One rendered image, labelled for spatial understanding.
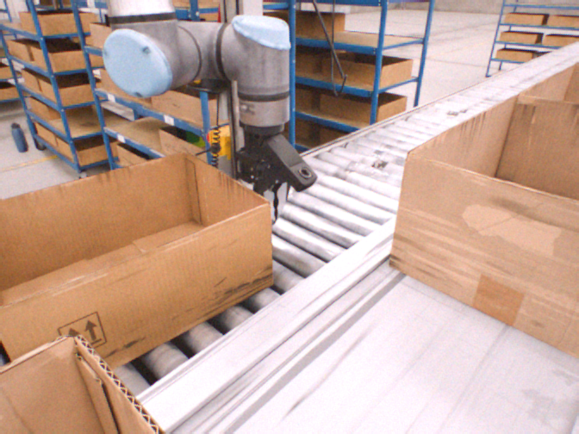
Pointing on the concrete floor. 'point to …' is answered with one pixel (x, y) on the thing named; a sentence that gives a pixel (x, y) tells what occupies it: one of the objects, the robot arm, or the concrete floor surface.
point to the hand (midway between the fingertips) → (274, 220)
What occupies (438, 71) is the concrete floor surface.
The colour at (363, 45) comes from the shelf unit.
